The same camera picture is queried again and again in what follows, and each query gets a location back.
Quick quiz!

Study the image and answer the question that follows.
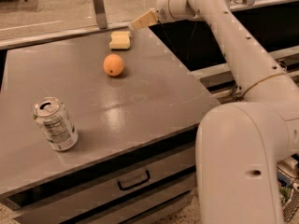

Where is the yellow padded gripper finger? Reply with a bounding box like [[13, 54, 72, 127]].
[[129, 9, 158, 31]]

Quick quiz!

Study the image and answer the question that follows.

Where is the yellow sponge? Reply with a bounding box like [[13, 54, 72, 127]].
[[109, 31, 131, 49]]

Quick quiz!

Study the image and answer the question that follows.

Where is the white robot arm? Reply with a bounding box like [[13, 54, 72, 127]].
[[130, 0, 299, 224]]

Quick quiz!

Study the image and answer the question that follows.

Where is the orange fruit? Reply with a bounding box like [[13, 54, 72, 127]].
[[103, 54, 124, 77]]

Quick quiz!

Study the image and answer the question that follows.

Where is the grey drawer cabinet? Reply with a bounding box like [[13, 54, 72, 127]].
[[0, 29, 217, 224]]

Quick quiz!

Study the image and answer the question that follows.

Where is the silver soda can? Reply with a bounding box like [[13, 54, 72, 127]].
[[33, 97, 78, 151]]

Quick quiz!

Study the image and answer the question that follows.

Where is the metal railing post left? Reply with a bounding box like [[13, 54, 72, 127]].
[[93, 0, 107, 30]]

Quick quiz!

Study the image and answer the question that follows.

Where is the metal ledge rail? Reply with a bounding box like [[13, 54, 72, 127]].
[[192, 46, 299, 88]]

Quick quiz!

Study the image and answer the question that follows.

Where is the black drawer handle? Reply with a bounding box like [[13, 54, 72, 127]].
[[117, 169, 150, 191]]

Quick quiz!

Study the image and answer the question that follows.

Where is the wire basket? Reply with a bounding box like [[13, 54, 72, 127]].
[[278, 172, 299, 223]]

